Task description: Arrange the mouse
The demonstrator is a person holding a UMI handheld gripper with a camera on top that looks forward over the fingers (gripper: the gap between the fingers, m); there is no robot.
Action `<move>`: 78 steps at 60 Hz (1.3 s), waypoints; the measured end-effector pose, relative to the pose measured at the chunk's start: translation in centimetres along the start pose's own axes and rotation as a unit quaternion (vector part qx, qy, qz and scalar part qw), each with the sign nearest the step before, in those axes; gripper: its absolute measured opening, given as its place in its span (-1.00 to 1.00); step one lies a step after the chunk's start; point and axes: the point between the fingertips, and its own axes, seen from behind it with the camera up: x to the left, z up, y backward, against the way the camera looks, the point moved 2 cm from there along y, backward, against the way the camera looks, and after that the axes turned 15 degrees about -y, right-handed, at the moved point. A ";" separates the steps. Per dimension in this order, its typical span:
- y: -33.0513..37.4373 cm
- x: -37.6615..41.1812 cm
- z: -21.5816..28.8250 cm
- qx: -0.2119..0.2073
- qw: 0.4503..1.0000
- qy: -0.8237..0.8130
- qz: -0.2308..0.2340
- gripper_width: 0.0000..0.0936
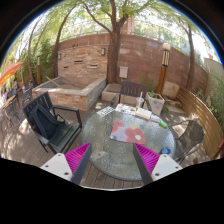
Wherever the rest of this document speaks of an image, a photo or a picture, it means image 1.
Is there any stone raised planter box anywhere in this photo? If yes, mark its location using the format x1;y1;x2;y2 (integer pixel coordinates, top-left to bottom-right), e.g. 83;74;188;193
32;77;106;111

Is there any central tree trunk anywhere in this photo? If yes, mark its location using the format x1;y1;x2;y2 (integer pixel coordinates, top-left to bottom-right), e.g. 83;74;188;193
81;0;133;84

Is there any orange umbrella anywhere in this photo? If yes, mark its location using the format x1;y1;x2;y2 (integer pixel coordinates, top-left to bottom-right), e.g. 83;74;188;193
0;62;22;86

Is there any wooden lamp post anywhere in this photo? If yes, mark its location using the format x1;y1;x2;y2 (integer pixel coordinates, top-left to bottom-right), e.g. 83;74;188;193
156;43;171;94

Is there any plastic cup with straw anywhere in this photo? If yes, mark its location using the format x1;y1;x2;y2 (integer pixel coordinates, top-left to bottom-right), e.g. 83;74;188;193
136;92;144;110

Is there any curved wooden bench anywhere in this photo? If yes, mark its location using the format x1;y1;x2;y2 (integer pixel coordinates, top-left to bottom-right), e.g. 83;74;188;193
177;87;223;159

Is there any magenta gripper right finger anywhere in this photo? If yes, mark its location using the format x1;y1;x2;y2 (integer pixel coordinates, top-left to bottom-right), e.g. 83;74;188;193
133;143;182;185

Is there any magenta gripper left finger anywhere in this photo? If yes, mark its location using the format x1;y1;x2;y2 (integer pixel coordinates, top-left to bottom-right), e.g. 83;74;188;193
41;143;92;185

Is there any dark green slatted armchair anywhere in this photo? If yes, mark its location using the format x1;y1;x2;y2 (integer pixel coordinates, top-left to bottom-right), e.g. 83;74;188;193
23;92;82;154

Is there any white planter with plant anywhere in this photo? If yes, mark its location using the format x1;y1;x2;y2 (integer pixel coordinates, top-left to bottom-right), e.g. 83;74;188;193
147;92;165;115

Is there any patterned card pack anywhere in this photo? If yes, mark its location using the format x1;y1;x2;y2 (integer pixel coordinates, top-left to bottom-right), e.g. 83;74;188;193
97;106;114;117

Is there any grey mesh metal chair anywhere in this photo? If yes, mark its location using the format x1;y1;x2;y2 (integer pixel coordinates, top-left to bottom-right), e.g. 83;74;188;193
169;120;205;164

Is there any black backpack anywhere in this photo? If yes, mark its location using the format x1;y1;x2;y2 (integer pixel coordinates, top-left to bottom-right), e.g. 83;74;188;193
29;104;65;139

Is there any dark slatted chair behind table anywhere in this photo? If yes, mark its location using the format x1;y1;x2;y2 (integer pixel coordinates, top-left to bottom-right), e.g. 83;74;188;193
111;81;150;107

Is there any floral mouse pad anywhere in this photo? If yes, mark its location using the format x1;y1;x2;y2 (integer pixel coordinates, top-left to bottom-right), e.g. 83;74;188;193
110;121;146;144

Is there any colourful magazine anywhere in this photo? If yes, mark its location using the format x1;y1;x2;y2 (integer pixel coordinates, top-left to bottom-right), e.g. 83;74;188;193
115;104;136;115

